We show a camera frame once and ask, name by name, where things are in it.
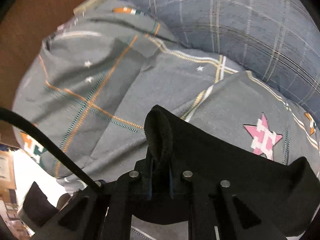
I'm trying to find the black pants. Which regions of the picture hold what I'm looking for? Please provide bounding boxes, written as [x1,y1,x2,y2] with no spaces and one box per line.
[145,106,319,239]

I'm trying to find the grey patterned bed sheet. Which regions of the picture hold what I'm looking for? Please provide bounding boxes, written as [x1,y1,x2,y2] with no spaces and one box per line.
[11,0,320,240]

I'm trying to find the blue plaid pillow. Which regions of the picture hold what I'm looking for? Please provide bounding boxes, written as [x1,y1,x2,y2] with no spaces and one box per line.
[126,0,319,119]

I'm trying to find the black cable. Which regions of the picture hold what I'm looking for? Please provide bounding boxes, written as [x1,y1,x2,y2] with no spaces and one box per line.
[0,107,102,193]

